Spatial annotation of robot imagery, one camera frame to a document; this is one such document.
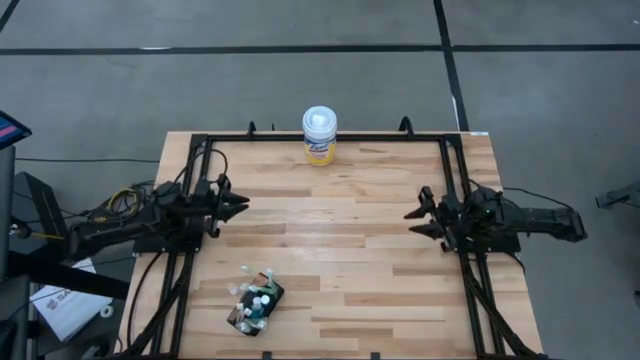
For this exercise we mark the white paper stack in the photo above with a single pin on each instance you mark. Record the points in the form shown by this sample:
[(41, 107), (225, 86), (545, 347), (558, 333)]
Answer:
[(70, 310)]

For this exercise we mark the dark screen with pink stripe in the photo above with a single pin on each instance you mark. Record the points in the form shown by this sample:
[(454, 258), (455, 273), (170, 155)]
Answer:
[(12, 131)]

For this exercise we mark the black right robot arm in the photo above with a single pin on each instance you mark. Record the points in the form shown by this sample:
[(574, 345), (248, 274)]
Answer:
[(540, 222)]

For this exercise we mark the yellow Lysol wipes canister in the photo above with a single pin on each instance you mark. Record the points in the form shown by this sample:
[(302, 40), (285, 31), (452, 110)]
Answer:
[(320, 152)]

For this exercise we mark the black aluminium table frame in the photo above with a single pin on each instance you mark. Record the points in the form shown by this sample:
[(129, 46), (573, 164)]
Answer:
[(375, 137)]

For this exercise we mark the white tape roll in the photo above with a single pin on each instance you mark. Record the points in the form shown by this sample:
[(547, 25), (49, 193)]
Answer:
[(106, 306)]

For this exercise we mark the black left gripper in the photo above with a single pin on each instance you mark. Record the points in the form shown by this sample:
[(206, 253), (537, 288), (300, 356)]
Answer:
[(217, 215)]

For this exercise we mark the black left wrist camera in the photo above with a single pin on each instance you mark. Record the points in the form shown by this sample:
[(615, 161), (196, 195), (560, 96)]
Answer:
[(202, 189)]

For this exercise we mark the black side desk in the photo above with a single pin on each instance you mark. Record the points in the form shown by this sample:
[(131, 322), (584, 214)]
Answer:
[(75, 282)]

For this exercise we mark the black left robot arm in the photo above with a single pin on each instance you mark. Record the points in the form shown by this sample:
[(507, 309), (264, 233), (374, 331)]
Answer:
[(115, 235)]

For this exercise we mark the blue mouthwash bottle white cap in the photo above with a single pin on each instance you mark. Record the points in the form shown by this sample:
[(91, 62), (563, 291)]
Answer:
[(265, 299), (257, 311)]

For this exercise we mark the black floor equipment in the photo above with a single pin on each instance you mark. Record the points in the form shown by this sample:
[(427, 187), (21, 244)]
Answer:
[(625, 196)]

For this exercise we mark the black computer case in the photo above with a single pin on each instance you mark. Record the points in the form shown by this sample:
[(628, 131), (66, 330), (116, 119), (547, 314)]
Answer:
[(42, 210)]

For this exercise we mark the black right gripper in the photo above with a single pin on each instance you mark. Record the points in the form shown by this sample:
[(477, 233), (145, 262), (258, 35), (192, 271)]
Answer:
[(460, 222)]

